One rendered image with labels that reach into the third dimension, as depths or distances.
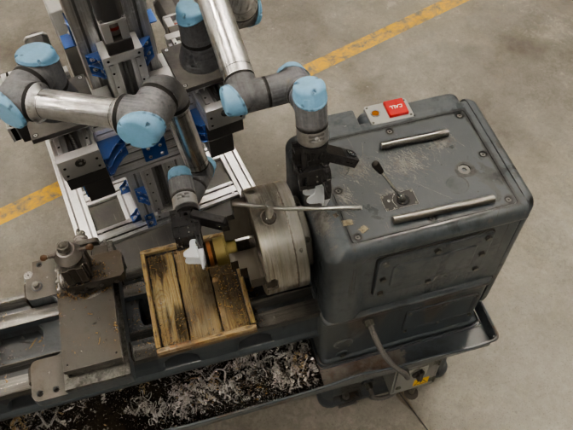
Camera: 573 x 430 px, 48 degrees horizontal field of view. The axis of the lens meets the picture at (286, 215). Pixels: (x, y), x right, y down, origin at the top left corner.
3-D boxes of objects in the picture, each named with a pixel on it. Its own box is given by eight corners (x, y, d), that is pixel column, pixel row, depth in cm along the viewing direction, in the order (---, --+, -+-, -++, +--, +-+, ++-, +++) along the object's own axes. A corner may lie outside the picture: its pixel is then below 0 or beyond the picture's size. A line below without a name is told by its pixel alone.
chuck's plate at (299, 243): (280, 207, 208) (282, 159, 179) (307, 298, 196) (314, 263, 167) (269, 209, 207) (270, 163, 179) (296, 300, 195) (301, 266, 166)
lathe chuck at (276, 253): (269, 209, 207) (269, 163, 179) (296, 300, 195) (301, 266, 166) (242, 216, 206) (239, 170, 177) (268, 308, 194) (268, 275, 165)
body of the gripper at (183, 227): (178, 253, 188) (171, 220, 195) (206, 246, 189) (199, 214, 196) (173, 240, 182) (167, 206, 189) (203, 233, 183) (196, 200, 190)
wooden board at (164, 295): (231, 235, 213) (230, 229, 209) (257, 332, 193) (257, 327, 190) (141, 257, 209) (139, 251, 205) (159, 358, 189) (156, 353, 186)
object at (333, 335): (412, 281, 299) (445, 165, 227) (454, 376, 273) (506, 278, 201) (287, 314, 291) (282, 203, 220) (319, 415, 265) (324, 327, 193)
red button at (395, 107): (401, 101, 193) (402, 96, 191) (408, 115, 190) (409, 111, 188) (382, 106, 192) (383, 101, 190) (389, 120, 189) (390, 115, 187)
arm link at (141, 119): (23, 93, 197) (183, 116, 182) (-3, 129, 189) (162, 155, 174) (4, 63, 187) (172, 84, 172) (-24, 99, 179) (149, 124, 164)
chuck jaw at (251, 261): (266, 243, 182) (276, 276, 175) (267, 253, 186) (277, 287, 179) (228, 252, 181) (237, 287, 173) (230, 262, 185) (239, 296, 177)
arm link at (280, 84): (258, 66, 153) (271, 88, 145) (303, 55, 154) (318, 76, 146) (263, 95, 158) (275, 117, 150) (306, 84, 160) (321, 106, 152)
